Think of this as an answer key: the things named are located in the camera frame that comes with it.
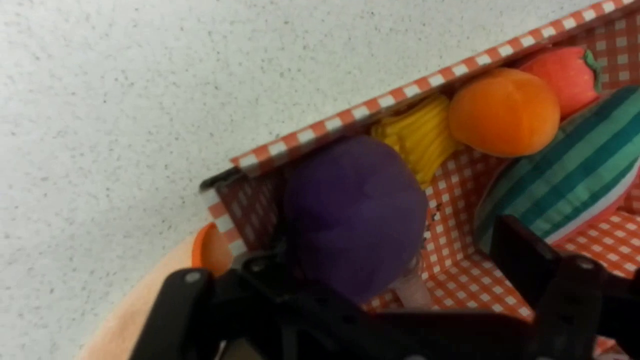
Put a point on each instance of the orange plush toy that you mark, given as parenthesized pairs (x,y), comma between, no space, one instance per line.
(505,112)

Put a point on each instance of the orange plastic cup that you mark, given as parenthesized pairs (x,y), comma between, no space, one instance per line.
(211,251)

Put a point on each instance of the striped watermelon plush toy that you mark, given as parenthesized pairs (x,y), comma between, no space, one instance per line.
(581,173)

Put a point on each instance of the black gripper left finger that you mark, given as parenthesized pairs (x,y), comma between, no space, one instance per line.
(263,302)

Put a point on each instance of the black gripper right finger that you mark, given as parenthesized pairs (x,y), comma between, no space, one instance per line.
(575,298)

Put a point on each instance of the purple plush toy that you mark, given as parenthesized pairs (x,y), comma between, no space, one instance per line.
(357,216)

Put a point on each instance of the red strawberry plush toy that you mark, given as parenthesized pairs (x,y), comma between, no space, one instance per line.
(573,73)

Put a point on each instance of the yellow ribbed plush toy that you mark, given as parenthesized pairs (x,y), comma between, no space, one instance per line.
(421,136)

